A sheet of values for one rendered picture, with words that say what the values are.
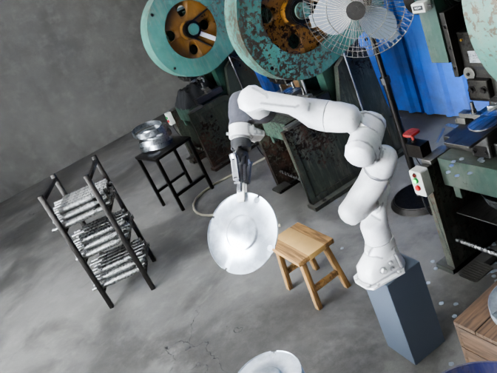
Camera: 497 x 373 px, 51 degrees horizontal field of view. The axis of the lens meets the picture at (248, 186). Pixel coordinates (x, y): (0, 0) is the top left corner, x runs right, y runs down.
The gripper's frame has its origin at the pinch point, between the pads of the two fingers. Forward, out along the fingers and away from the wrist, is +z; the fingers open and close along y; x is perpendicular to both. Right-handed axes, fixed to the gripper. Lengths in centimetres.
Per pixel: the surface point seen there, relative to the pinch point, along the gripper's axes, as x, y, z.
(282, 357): -8, -42, 58
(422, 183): 45, -84, -15
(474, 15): 83, -3, -44
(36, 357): -220, -89, 61
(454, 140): 64, -66, -27
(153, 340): -125, -98, 52
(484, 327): 67, -51, 49
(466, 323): 61, -53, 47
